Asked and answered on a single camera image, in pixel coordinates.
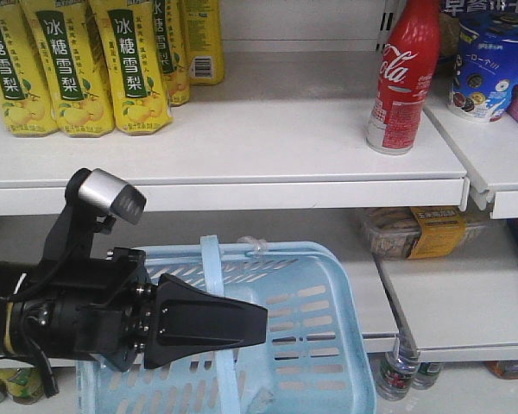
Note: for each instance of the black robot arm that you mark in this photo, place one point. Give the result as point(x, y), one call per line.
point(0, 310)

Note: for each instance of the clear pastry box yellow band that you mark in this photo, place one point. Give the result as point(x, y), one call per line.
point(410, 233)

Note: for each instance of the clear water bottle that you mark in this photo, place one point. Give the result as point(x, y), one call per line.
point(396, 371)

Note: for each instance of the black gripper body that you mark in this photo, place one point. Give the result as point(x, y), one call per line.
point(84, 308)

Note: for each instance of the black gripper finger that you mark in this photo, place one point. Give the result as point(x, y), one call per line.
point(183, 320)

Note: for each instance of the blue cookie tub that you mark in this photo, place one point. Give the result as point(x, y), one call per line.
point(486, 66)

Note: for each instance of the red coca-cola aluminium bottle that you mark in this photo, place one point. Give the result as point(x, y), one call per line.
point(409, 59)

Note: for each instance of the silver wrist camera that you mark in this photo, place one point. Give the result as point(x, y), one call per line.
point(105, 193)

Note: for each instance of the yellow pear drink carton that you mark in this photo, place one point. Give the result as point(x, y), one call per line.
point(139, 98)
point(72, 56)
point(25, 103)

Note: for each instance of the light blue plastic basket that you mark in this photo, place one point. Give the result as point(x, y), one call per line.
point(312, 361)

